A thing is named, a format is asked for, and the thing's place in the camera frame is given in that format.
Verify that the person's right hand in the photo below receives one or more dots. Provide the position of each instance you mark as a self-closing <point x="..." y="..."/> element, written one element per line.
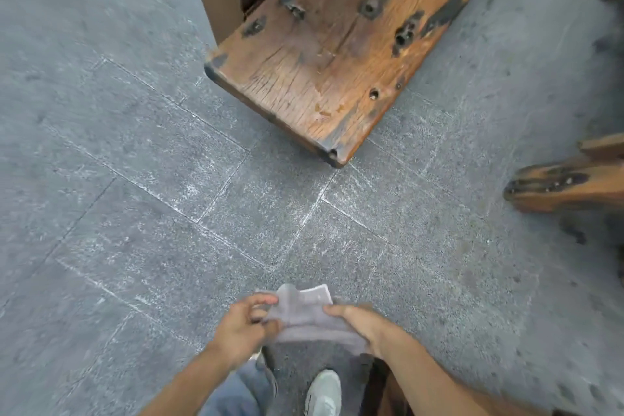
<point x="373" y="328"/>

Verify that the person's left hand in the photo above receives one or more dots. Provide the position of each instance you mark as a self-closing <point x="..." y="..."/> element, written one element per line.
<point x="236" y="335"/>

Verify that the person's right thumb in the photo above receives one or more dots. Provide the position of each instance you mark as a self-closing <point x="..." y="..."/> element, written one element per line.
<point x="339" y="311"/>

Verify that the person's left fingers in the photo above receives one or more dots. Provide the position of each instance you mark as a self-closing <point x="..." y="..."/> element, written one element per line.
<point x="261" y="301"/>

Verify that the grey cloth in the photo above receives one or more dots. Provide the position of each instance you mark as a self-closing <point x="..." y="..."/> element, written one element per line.
<point x="307" y="320"/>

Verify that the person's left forearm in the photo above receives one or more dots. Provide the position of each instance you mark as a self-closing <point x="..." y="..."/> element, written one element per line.
<point x="187" y="386"/>

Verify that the person's right forearm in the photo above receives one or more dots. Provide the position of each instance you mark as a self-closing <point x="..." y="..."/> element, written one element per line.
<point x="438" y="381"/>

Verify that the white sneaker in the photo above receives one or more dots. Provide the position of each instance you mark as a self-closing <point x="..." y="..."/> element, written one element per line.
<point x="323" y="393"/>

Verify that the dark brown wooden object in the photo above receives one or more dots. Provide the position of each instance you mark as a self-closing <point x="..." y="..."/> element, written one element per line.
<point x="380" y="391"/>

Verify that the blue jeans leg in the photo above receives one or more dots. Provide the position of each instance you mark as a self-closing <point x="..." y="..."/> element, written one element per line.
<point x="241" y="393"/>

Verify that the small worn wooden bench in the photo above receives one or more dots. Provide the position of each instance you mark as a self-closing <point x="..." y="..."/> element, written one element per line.
<point x="570" y="181"/>

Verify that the worn wooden bench seat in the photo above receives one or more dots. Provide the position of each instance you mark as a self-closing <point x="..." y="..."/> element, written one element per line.
<point x="341" y="40"/>

